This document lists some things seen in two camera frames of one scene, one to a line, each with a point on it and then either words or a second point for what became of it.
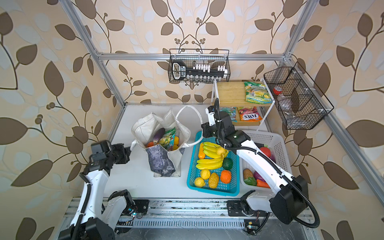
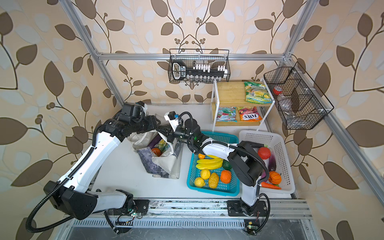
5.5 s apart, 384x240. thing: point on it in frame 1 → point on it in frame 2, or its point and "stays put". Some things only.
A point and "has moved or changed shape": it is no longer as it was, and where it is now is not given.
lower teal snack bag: x=231 y=111 stays put
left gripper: x=125 y=151 → x=152 y=122
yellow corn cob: x=213 y=180 stays put
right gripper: x=206 y=126 → x=170 y=130
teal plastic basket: x=213 y=167 stays put
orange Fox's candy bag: x=249 y=114 stays put
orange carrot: x=261 y=183 stays put
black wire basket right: x=302 y=105 stays put
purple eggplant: x=158 y=135 has moved or changed shape
